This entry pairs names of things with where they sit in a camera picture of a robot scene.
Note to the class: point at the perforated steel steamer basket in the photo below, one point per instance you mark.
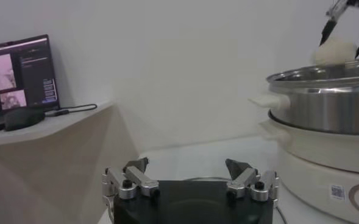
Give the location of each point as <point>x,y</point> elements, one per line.
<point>328,106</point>

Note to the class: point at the white electric cooker base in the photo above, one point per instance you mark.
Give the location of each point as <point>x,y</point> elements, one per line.
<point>319,158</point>

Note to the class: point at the black laptop with dark screen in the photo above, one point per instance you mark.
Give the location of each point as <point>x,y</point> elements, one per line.
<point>36,73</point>

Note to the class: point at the black computer mouse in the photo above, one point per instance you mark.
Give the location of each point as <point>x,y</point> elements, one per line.
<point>23,118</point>

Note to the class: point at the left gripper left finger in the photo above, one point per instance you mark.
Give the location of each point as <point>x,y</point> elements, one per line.
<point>130,182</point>

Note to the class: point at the white steamed baozi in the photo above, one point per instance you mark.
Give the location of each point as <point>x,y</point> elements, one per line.
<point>334,53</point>

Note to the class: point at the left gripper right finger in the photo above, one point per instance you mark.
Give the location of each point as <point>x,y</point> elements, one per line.
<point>249,182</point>

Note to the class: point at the white side table with mouse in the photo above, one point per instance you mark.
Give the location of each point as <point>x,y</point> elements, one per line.
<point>60,122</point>

